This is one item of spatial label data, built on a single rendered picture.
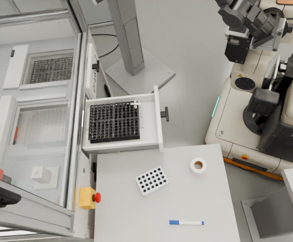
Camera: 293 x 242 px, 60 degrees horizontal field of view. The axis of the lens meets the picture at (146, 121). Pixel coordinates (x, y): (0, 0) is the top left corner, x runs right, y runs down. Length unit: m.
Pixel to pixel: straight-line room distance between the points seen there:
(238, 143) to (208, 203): 0.73
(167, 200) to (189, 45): 1.81
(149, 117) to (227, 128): 0.76
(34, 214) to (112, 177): 0.52
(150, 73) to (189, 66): 0.38
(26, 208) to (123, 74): 1.85
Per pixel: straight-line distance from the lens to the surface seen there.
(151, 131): 1.15
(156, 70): 2.38
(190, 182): 1.15
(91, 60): 1.33
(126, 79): 2.35
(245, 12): 1.00
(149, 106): 1.22
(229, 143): 1.77
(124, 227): 1.13
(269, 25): 1.02
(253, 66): 1.35
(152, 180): 1.11
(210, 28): 2.81
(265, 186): 2.03
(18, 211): 0.67
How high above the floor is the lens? 1.87
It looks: 61 degrees down
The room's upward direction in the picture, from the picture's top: 12 degrees counter-clockwise
